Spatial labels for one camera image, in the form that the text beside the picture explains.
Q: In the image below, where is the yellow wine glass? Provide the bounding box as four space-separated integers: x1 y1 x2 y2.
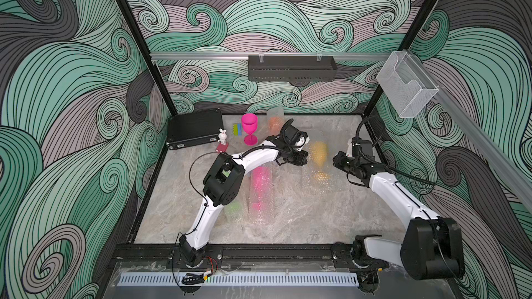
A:
309 141 331 184

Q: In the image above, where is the bubble wrap sheet of yellow glass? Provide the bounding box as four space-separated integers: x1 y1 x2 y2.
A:
301 130 335 196

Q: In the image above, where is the pink wine glass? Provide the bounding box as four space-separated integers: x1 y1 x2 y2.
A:
241 114 258 146

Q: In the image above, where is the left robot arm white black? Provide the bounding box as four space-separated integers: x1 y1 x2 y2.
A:
178 132 309 267

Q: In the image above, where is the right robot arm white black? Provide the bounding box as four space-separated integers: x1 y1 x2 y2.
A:
332 152 466 280

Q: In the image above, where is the orange glass in bubble wrap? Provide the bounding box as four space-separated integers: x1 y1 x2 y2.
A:
267 107 285 136

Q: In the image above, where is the green glass in bubble wrap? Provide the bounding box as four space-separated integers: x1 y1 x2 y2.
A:
224 200 247 224

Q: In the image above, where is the green blue small block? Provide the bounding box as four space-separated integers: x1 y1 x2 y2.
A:
233 123 242 136

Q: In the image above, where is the white bunny figurine pink base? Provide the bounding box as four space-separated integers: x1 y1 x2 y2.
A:
216 129 229 154

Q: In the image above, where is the black case box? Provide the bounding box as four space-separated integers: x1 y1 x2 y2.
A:
166 109 224 150

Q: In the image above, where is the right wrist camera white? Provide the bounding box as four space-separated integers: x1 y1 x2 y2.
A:
347 137 362 159

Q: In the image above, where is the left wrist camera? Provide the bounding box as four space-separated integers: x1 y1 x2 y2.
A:
280 125 308 150

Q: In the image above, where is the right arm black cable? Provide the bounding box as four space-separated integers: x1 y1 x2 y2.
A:
354 115 437 185

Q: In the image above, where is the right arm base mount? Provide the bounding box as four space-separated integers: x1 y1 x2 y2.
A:
331 241 389 270

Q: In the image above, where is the black wall tray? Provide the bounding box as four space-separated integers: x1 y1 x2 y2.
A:
247 56 338 84

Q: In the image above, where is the clear plastic wall bin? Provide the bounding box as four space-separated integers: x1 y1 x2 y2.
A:
377 51 439 118

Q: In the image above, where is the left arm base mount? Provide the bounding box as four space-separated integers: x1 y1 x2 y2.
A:
168 244 223 270

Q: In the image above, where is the aluminium rail back wall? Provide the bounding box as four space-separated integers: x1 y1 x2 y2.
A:
150 51 392 61

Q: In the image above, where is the aluminium rail wall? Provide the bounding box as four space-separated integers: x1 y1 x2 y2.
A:
413 56 531 209
150 51 392 61

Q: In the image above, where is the aluminium rail right wall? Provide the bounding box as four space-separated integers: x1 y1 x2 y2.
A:
413 56 531 209

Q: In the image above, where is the white slotted cable duct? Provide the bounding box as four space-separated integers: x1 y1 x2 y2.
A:
116 272 359 287

